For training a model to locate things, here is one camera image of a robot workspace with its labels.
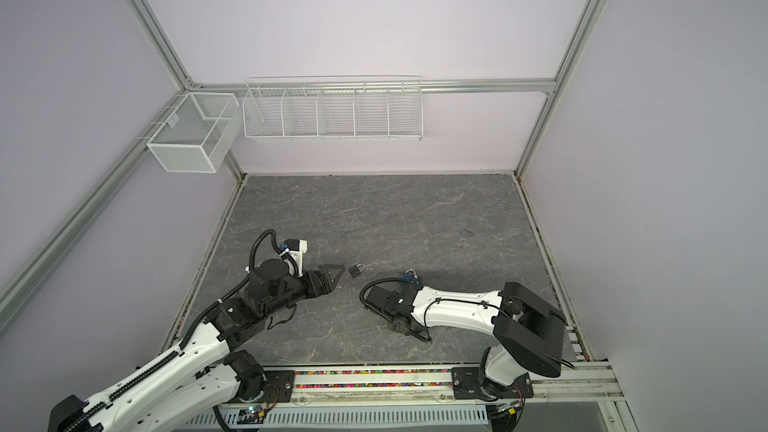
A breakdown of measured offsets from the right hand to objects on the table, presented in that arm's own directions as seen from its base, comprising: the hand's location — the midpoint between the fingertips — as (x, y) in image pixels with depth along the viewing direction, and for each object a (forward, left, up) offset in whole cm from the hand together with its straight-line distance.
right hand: (403, 326), depth 82 cm
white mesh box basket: (+53, +68, +26) cm, 90 cm away
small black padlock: (+17, +15, 0) cm, 23 cm away
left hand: (+8, +18, +16) cm, 25 cm away
